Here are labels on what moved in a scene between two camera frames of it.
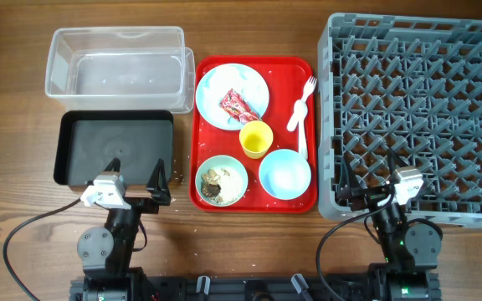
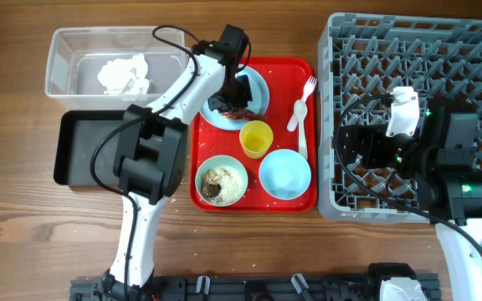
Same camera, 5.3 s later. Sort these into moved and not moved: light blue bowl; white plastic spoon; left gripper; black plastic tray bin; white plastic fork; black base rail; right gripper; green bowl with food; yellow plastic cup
Moved: right gripper; white plastic fork; left gripper
Not moved: green bowl with food; black plastic tray bin; black base rail; yellow plastic cup; light blue bowl; white plastic spoon
